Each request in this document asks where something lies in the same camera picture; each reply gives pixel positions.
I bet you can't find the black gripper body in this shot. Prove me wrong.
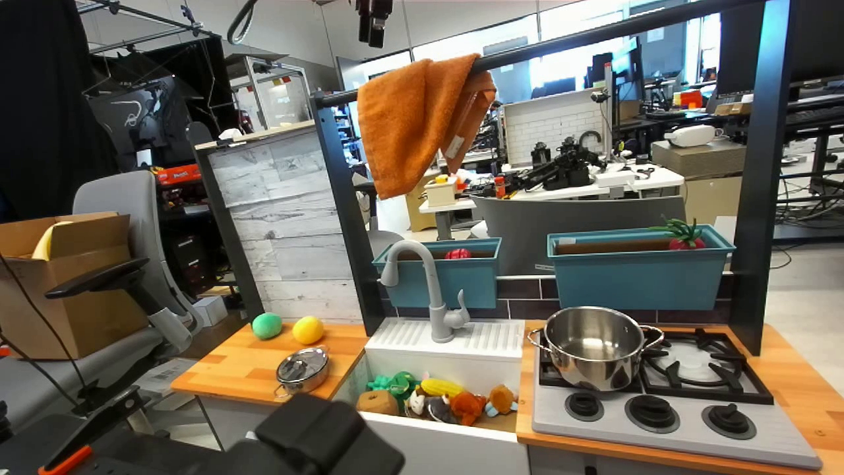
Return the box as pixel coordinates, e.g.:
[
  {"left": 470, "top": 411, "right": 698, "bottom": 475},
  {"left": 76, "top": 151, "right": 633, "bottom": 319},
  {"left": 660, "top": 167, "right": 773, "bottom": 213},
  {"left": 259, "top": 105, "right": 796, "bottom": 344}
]
[{"left": 353, "top": 0, "right": 392, "bottom": 27}]

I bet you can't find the orange towel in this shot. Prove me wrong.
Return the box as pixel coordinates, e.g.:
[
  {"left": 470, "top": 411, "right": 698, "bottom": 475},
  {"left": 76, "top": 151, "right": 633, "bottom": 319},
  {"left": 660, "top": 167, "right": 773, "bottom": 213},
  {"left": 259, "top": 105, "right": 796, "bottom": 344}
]
[{"left": 353, "top": 54, "right": 498, "bottom": 204}]

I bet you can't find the white toy sink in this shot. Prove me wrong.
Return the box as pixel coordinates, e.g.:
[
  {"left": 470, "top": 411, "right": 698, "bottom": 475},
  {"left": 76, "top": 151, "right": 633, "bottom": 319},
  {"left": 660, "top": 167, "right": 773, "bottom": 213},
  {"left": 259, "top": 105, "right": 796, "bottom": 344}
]
[{"left": 333, "top": 315, "right": 531, "bottom": 475}]

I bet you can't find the metal shelf rack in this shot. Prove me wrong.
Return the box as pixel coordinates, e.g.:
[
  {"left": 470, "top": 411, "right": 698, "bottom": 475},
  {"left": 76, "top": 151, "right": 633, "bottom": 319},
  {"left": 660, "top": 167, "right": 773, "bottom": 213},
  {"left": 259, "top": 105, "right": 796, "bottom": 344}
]
[{"left": 221, "top": 54, "right": 313, "bottom": 134}]

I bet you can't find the grey wood plank panel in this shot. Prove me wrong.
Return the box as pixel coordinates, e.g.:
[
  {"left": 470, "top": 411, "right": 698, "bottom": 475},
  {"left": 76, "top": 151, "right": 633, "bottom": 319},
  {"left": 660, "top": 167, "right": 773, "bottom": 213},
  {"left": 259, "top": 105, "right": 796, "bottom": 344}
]
[{"left": 192, "top": 122, "right": 364, "bottom": 324}]

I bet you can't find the teal planter box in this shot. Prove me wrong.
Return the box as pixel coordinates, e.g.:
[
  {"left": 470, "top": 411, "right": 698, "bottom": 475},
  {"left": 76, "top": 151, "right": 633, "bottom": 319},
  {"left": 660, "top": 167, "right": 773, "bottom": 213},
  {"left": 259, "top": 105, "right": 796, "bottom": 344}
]
[
  {"left": 371, "top": 236, "right": 506, "bottom": 312},
  {"left": 544, "top": 222, "right": 735, "bottom": 312}
]

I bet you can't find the grey toy faucet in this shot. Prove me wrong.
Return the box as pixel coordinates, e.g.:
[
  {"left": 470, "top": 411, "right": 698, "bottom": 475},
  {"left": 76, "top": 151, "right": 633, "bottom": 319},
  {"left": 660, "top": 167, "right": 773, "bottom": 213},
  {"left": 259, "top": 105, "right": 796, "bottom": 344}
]
[{"left": 378, "top": 237, "right": 471, "bottom": 345}]

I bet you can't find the grey office chair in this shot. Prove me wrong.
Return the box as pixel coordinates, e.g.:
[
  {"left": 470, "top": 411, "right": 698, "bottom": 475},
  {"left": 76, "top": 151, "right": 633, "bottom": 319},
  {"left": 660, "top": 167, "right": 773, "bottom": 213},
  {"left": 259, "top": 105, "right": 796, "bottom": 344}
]
[{"left": 0, "top": 168, "right": 231, "bottom": 443}]

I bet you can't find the yellow toy ball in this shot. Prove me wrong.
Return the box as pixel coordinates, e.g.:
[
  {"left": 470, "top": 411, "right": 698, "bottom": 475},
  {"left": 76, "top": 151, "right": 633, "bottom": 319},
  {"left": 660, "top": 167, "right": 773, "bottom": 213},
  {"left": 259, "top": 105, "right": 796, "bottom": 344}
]
[{"left": 291, "top": 315, "right": 329, "bottom": 348}]

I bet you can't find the green toy ball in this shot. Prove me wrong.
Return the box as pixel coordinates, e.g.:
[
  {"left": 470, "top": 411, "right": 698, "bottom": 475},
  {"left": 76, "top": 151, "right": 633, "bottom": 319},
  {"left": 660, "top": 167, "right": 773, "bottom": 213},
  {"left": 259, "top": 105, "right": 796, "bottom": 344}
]
[{"left": 251, "top": 312, "right": 285, "bottom": 344}]

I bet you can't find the brown cardboard carton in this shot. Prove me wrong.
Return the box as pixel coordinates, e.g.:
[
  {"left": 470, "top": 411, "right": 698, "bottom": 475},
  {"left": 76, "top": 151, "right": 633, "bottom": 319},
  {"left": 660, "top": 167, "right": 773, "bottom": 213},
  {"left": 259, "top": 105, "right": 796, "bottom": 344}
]
[{"left": 648, "top": 141, "right": 748, "bottom": 183}]

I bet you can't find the small steel bowl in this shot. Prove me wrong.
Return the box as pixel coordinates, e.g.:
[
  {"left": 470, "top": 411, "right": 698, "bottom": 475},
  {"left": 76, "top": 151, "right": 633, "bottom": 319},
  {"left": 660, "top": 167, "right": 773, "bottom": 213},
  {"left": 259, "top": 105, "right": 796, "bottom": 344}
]
[{"left": 273, "top": 345, "right": 334, "bottom": 397}]

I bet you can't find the wooden toy kitchen unit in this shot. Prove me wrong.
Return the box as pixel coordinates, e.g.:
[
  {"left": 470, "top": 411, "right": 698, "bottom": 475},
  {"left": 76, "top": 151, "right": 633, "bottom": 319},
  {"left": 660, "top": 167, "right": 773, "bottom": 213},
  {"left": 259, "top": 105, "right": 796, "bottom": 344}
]
[{"left": 169, "top": 0, "right": 844, "bottom": 475}]

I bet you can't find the green toy vegetable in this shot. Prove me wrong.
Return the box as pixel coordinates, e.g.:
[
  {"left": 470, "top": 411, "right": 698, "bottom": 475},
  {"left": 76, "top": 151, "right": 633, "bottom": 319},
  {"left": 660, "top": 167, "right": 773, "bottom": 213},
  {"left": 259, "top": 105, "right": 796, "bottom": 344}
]
[{"left": 367, "top": 370, "right": 420, "bottom": 405}]

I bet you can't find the yellow toy fruit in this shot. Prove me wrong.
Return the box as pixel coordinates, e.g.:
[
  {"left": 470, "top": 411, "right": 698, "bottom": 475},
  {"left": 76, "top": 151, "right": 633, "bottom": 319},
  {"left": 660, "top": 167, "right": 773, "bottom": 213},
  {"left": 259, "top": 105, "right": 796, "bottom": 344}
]
[{"left": 420, "top": 377, "right": 467, "bottom": 402}]

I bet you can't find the red toy plant with leaves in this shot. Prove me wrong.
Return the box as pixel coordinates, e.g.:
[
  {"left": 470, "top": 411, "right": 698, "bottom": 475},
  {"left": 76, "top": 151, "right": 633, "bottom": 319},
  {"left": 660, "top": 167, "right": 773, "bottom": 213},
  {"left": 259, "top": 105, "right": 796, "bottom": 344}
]
[{"left": 662, "top": 217, "right": 709, "bottom": 253}]

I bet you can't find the brown toy kiwi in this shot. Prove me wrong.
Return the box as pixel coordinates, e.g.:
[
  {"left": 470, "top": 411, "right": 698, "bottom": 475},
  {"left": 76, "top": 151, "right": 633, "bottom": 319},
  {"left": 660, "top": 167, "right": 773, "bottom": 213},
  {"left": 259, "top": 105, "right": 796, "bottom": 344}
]
[{"left": 353, "top": 387, "right": 404, "bottom": 416}]

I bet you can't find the steel pot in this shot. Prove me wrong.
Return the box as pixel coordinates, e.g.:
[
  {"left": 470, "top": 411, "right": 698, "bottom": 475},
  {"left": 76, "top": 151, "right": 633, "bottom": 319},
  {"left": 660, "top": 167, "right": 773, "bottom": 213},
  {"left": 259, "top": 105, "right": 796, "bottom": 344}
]
[{"left": 524, "top": 304, "right": 666, "bottom": 394}]

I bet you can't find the dark toy food piece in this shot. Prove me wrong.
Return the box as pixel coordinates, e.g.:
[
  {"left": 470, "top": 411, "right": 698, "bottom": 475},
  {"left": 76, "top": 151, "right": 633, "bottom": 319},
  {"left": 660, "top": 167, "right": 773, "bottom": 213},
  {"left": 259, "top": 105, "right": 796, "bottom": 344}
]
[{"left": 425, "top": 397, "right": 455, "bottom": 426}]

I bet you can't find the orange toy fruit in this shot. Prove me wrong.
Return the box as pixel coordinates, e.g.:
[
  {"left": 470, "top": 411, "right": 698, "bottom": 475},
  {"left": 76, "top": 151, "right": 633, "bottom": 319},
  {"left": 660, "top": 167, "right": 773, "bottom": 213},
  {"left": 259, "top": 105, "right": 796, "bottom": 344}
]
[{"left": 447, "top": 391, "right": 488, "bottom": 428}]

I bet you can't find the small orange toy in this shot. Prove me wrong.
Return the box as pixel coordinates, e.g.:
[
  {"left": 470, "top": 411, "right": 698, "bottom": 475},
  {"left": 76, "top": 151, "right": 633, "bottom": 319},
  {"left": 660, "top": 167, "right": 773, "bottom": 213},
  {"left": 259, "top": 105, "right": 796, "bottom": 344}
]
[{"left": 486, "top": 383, "right": 520, "bottom": 416}]

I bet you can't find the open cardboard box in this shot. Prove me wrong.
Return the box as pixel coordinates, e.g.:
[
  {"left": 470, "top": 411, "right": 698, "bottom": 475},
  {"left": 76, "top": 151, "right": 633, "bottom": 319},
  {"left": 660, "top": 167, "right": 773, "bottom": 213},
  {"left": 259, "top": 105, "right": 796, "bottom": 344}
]
[{"left": 0, "top": 209, "right": 152, "bottom": 362}]

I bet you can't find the black stove knob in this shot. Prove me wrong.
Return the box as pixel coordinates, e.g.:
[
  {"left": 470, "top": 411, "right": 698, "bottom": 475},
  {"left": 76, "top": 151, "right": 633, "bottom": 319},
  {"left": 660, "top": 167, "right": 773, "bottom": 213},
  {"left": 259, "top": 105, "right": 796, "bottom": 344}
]
[
  {"left": 705, "top": 405, "right": 757, "bottom": 440},
  {"left": 626, "top": 394, "right": 681, "bottom": 432},
  {"left": 564, "top": 391, "right": 606, "bottom": 423}
]

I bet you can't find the grey toy stove top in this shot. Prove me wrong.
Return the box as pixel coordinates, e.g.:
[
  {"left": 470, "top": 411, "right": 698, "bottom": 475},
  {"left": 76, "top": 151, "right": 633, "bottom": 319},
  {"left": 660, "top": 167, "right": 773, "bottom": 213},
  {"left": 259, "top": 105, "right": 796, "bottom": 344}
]
[{"left": 531, "top": 324, "right": 826, "bottom": 473}]

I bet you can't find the orange and black clamp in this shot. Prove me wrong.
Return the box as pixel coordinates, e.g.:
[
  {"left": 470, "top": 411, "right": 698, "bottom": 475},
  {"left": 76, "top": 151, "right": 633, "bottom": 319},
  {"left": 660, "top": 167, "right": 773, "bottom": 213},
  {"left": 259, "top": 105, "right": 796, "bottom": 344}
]
[{"left": 37, "top": 443, "right": 94, "bottom": 475}]

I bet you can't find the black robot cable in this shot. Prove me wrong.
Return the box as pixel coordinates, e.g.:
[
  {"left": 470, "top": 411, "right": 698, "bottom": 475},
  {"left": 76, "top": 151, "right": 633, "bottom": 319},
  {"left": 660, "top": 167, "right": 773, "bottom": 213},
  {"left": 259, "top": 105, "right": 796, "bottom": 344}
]
[{"left": 223, "top": 0, "right": 262, "bottom": 48}]

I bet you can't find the black plastic mount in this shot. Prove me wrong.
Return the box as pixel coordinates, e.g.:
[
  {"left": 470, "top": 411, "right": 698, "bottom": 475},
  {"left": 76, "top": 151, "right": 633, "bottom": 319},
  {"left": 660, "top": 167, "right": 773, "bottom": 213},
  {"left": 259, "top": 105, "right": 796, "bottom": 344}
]
[{"left": 87, "top": 391, "right": 405, "bottom": 475}]

